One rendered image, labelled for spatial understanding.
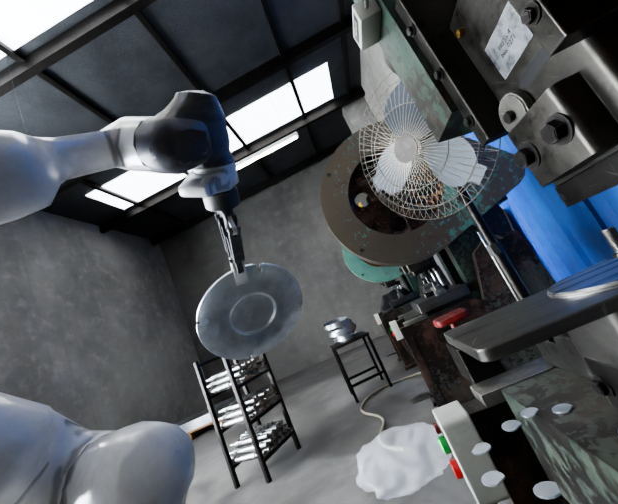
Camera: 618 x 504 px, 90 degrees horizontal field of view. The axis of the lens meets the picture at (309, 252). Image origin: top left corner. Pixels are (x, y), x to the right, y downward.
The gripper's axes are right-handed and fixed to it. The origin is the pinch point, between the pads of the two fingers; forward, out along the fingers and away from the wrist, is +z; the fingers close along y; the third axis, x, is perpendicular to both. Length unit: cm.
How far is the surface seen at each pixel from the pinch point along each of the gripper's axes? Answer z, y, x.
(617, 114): -33, -52, -28
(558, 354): 0, -53, -33
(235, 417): 178, 96, 11
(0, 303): 172, 405, 228
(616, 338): -16, -60, -21
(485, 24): -42, -34, -31
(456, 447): 15, -50, -18
